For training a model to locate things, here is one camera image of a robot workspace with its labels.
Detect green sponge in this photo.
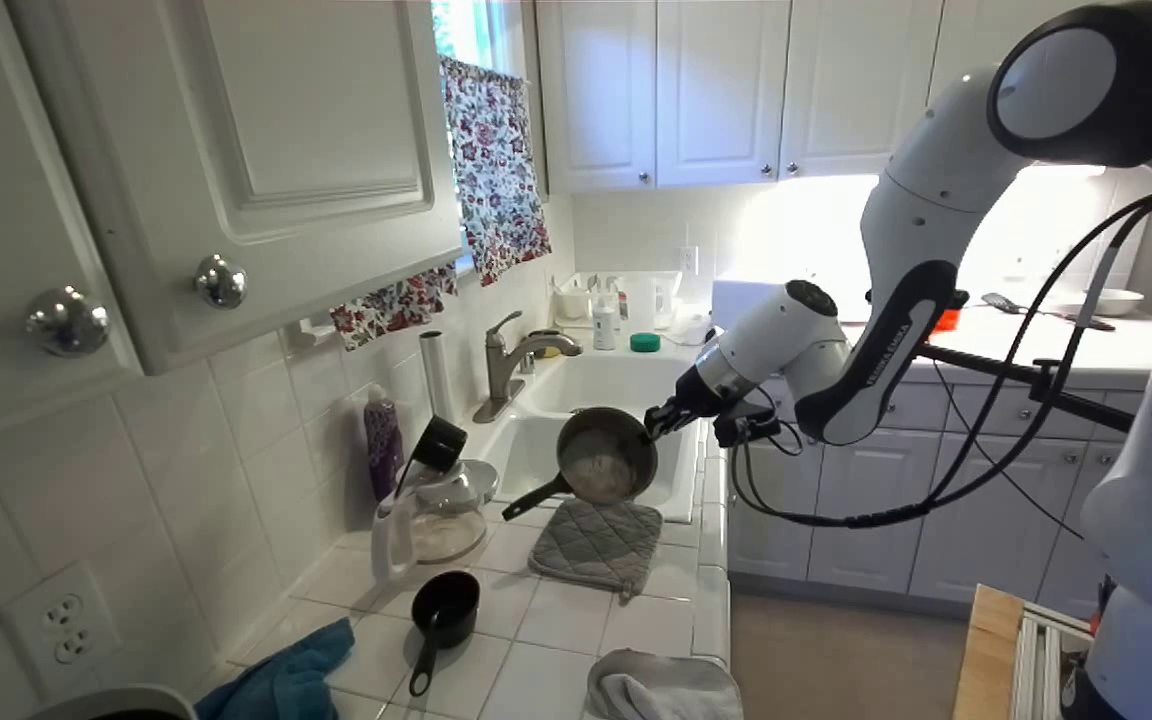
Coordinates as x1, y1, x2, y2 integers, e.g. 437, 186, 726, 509
626, 331, 662, 352

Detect white bowl rim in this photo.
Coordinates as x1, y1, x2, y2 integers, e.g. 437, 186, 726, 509
26, 682, 195, 720

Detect white far upper cabinets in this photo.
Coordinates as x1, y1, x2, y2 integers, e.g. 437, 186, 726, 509
532, 0, 1089, 195

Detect steel frying pan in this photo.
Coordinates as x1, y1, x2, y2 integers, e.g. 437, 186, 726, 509
502, 408, 659, 519

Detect small black pot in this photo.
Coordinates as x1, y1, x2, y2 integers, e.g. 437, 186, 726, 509
406, 572, 481, 697

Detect purple soap bottle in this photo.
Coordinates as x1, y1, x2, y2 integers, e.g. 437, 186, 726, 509
355, 385, 405, 498

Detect white wall power outlet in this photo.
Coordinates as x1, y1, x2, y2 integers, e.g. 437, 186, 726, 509
0, 562, 121, 697

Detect paper towel roll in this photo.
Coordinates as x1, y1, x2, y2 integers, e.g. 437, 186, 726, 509
420, 331, 452, 420

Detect white kitchen sink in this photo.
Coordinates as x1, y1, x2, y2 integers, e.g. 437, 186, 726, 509
481, 352, 705, 522

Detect round chrome cabinet knob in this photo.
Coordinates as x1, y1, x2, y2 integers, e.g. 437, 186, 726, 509
191, 253, 249, 309
25, 282, 110, 355

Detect chrome kitchen faucet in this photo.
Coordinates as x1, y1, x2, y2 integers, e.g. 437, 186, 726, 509
473, 315, 581, 424

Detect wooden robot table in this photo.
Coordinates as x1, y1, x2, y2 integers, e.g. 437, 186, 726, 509
952, 582, 1025, 720

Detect white lower kitchen cabinets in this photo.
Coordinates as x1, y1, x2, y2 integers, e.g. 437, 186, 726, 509
726, 385, 1125, 616

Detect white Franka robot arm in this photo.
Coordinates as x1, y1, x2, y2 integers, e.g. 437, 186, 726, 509
649, 0, 1152, 720

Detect glass coffee carafe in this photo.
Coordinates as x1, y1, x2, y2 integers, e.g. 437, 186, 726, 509
401, 415, 497, 562

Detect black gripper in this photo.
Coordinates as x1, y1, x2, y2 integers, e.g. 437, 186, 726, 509
645, 366, 789, 448

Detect white upper cabinet door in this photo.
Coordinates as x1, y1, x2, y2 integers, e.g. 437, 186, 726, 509
6, 0, 461, 372

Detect grey quilted pot holder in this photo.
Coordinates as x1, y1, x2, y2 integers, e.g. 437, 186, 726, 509
526, 502, 662, 599

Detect blue cloth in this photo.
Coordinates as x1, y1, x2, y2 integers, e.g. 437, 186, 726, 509
195, 621, 355, 720

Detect floral window curtain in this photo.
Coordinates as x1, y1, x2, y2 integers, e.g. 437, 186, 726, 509
329, 56, 551, 349

